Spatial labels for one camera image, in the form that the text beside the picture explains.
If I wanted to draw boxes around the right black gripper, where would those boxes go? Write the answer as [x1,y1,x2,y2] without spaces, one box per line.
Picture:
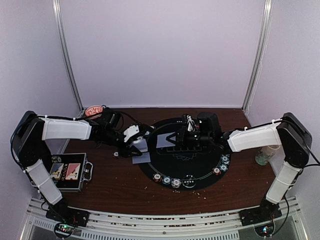
[166,126,213,151]

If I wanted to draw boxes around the blue card deck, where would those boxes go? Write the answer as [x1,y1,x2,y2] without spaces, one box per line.
[132,138,148,153]

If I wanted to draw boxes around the dealt blue card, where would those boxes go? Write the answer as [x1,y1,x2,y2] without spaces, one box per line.
[156,132,175,149]
[132,152,151,165]

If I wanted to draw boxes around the blue white chips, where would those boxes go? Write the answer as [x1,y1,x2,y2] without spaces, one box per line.
[171,178,182,189]
[221,155,230,164]

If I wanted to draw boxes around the green white chips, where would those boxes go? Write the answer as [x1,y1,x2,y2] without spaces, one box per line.
[219,164,229,172]
[162,176,171,185]

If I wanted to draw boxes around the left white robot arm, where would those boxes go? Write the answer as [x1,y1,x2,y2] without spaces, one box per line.
[10,107,154,222]

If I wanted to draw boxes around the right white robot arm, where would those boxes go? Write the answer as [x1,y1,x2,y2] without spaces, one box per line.
[166,112,312,221]

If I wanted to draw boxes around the round black poker mat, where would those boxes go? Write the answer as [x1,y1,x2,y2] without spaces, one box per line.
[138,118,231,191]

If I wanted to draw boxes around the red white patterned bowl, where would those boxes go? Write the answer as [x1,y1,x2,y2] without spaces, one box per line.
[84,105,104,117]

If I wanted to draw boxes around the red card box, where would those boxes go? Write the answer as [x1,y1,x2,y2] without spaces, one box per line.
[65,163,81,181]

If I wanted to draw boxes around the aluminium poker case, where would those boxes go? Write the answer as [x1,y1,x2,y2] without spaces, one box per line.
[44,153,94,193]

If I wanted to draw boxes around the white green paper cup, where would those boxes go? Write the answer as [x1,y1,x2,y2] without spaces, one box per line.
[255,145,281,166]

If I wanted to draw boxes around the chips in case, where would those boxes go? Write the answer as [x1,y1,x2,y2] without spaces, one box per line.
[51,155,62,163]

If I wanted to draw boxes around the yellow blue card box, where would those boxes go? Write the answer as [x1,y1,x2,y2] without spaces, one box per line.
[49,163,64,180]

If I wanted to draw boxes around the aluminium front rail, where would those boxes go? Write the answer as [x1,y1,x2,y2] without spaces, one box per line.
[19,208,311,240]

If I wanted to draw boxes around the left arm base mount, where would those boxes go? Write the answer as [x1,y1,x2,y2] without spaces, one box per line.
[45,207,90,227]

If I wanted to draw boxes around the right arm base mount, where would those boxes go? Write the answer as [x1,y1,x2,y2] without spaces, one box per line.
[239,206,282,226]

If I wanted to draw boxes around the left aluminium frame post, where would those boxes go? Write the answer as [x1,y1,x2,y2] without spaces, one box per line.
[52,0,84,112]

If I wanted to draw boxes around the aluminium frame post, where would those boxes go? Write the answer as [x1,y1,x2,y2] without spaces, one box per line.
[52,0,84,112]
[241,0,274,115]

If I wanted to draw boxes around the right aluminium frame post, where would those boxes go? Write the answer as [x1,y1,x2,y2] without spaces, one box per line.
[241,0,274,115]

